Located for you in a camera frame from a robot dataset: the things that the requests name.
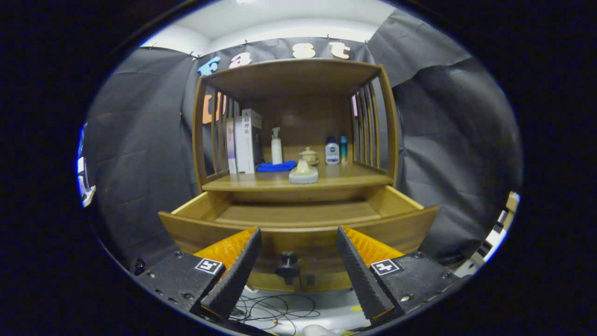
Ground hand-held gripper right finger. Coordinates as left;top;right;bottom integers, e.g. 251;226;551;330
336;225;472;324

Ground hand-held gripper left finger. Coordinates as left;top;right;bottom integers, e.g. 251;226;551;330
135;227;263;320

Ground wooden drawer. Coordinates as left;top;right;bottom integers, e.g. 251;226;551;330
159;186;439;292

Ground pale green scrub brush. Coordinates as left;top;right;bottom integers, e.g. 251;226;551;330
289;155;319;184

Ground wooden cabinet door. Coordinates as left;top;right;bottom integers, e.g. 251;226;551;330
298;273;353;292
247;272;292;291

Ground wooden countertop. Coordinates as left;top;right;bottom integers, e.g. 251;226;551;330
201;162;393;192

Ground wooden cabinet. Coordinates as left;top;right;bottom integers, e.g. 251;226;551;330
192;58;400;292

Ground blue cloth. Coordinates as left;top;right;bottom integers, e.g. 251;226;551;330
256;160;298;173

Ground white lotion bottle blue cap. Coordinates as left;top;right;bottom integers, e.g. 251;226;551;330
325;136;340;165

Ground thin purple book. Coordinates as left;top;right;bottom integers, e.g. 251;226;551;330
226;118;237;175

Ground white flat boxes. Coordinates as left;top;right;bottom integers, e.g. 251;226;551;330
455;210;511;277

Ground thick white book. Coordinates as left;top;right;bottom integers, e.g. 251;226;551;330
235;109;263;175

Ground white spray bottle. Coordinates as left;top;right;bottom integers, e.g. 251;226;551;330
271;127;284;165

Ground black backdrop cloth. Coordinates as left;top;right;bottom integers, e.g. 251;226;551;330
84;9;523;271

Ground black cable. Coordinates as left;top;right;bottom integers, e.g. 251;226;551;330
231;293;322;334

